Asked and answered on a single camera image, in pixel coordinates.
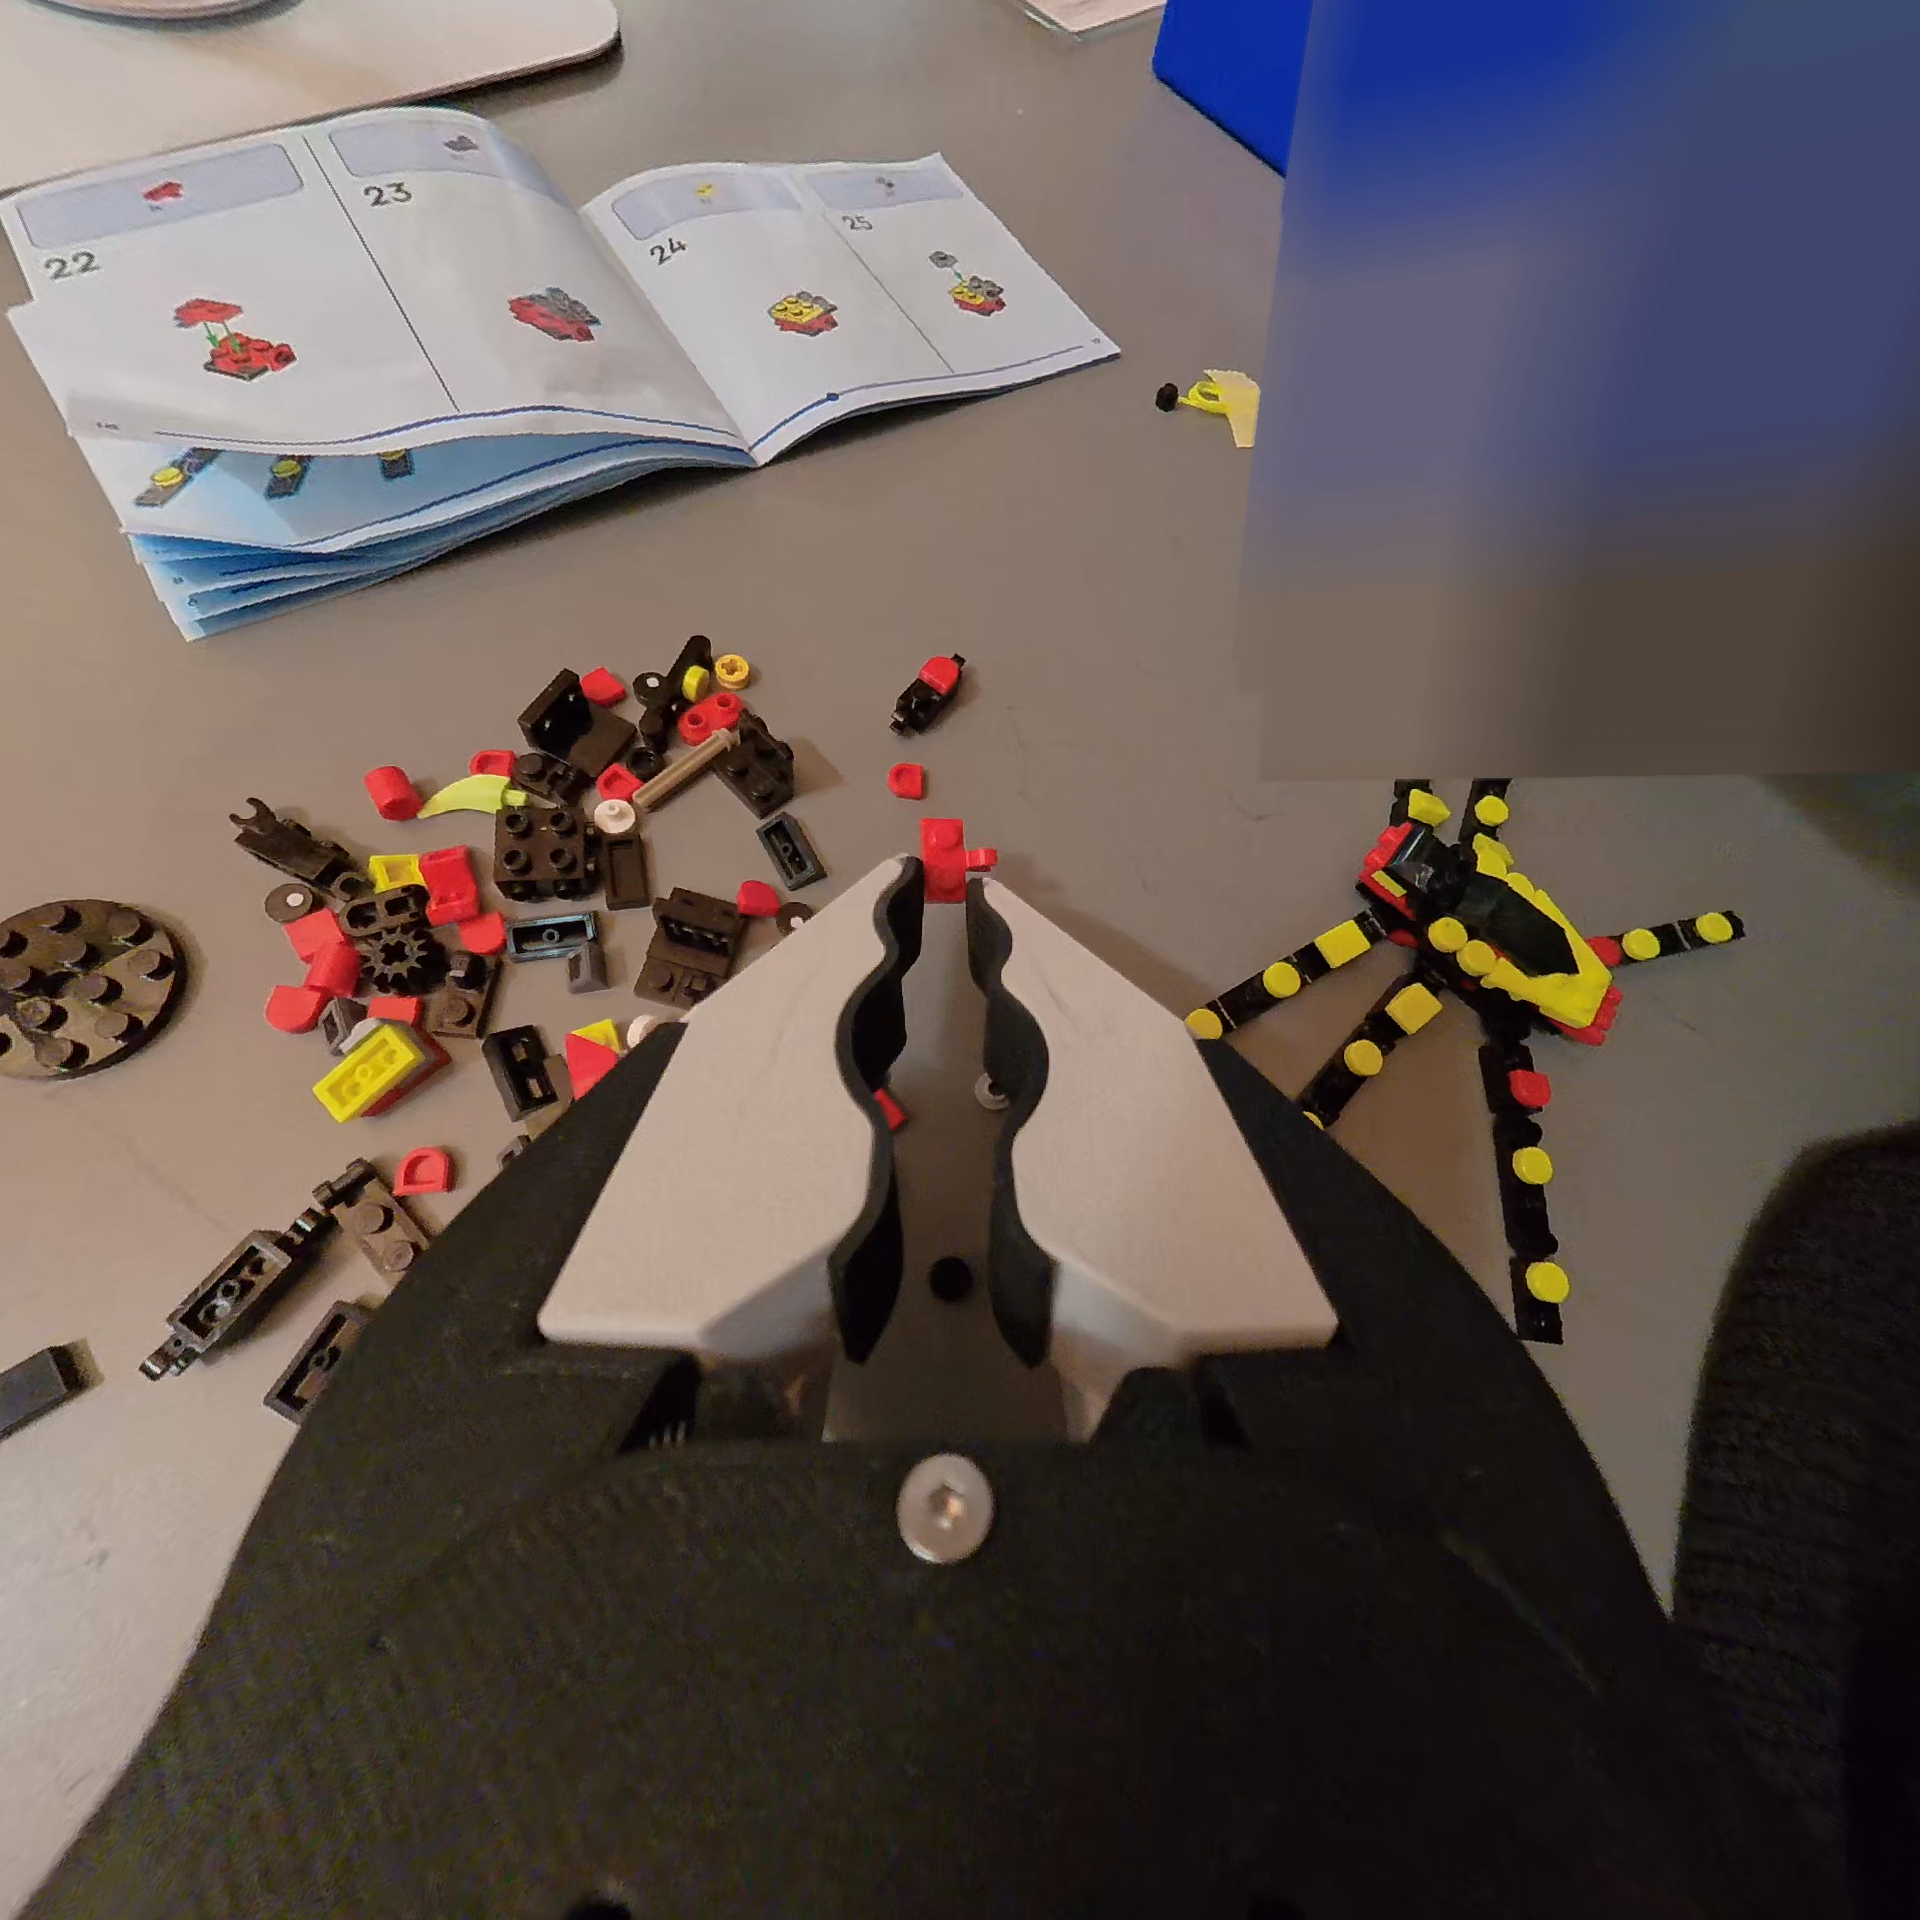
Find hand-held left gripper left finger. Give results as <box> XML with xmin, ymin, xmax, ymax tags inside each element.
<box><xmin>534</xmin><ymin>853</ymin><xmax>920</xmax><ymax>1412</ymax></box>

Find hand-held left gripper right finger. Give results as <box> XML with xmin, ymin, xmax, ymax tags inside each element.
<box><xmin>965</xmin><ymin>873</ymin><xmax>1340</xmax><ymax>1433</ymax></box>

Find black yellow lego spider model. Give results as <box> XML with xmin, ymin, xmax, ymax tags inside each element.
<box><xmin>1184</xmin><ymin>778</ymin><xmax>1748</xmax><ymax>1345</ymax></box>

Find pile of loose lego pieces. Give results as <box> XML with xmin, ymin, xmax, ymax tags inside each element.
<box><xmin>142</xmin><ymin>633</ymin><xmax>818</xmax><ymax>1427</ymax></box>

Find round black lego plate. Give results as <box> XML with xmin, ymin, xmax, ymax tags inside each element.
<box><xmin>0</xmin><ymin>897</ymin><xmax>194</xmax><ymax>1082</ymax></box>

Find dark lego bar tile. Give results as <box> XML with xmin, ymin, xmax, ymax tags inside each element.
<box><xmin>0</xmin><ymin>1341</ymin><xmax>99</xmax><ymax>1443</ymax></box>

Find lego instruction booklet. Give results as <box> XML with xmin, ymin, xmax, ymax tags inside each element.
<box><xmin>0</xmin><ymin>108</ymin><xmax>1124</xmax><ymax>644</ymax></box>

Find blue plastic bin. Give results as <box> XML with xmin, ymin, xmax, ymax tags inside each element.
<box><xmin>1152</xmin><ymin>0</ymin><xmax>1314</xmax><ymax>179</ymax></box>

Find yellow lego string with tag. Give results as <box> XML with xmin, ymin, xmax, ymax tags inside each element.
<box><xmin>1152</xmin><ymin>368</ymin><xmax>1261</xmax><ymax>448</ymax></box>

